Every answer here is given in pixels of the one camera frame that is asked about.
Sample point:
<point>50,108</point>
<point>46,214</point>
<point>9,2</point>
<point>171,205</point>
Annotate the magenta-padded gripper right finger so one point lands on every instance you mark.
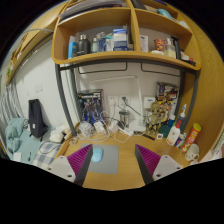
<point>150,160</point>

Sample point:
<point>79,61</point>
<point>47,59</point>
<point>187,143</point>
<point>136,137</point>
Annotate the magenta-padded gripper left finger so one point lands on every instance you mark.
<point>77,160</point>

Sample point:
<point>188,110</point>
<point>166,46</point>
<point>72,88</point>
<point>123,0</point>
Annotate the light blue computer mouse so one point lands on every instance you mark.
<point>97,155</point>

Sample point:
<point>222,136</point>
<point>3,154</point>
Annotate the grey mouse pad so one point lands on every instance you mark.
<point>110,160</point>

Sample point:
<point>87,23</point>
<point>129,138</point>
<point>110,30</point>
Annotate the black flat bar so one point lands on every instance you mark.
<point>149,136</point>

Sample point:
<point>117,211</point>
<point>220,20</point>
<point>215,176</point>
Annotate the small white cube clock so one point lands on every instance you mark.
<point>160,136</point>

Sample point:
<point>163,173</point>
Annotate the checkered bed sheet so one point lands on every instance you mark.
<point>46,155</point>

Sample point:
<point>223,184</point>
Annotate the white crumpled bag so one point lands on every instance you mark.
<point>56,136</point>

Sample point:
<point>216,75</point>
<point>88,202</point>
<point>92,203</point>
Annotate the clear plastic dome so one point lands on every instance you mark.
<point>85,129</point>

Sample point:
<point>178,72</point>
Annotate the green round tin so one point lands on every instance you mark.
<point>164,131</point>

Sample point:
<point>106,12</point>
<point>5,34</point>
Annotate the white lotion bottle red cap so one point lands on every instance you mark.
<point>173,135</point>

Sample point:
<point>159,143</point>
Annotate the small blue red box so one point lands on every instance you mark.
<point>180,140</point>

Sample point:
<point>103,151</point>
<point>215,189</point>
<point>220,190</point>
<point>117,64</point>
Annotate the white power strip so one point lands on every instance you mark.
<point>125,131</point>

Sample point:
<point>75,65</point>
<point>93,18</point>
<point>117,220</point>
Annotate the white charger block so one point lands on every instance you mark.
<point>99,126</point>
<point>113,126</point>

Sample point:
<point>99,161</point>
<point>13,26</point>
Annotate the brown tree figure toy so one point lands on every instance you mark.
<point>154,116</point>

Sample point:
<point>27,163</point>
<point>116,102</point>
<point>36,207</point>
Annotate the blue bottle white cap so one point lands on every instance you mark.
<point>171,121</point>

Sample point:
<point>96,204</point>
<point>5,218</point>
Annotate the red chips can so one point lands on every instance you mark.
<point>191,136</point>

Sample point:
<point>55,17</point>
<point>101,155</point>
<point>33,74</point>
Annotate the metal cup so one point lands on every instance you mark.
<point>124,119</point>

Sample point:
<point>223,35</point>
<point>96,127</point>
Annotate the grey gooseneck light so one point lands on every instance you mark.
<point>131,107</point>

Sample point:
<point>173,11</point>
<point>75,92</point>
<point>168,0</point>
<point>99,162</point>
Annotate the blue robot model kit box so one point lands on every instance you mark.
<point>90,105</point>

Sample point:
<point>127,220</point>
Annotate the black backpack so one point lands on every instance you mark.
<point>36,118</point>

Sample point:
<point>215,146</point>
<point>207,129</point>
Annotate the white electric toothbrush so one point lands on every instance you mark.
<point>183,111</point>

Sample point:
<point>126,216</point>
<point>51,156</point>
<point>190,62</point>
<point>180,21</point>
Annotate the colourful box stack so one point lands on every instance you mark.
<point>166,96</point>

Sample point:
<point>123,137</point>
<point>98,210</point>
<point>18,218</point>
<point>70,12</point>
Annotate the teal blanket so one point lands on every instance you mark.
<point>15,133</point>

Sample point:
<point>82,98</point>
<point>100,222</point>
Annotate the wooden shelf unit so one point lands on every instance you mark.
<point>100,18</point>

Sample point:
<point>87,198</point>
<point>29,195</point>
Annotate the white wall box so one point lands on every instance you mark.
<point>149,102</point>

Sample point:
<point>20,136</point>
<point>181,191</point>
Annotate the grey metal desk frame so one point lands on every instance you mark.
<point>63,100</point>

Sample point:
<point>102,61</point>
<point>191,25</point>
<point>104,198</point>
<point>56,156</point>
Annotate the white slatted bed rail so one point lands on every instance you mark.
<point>10,103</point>

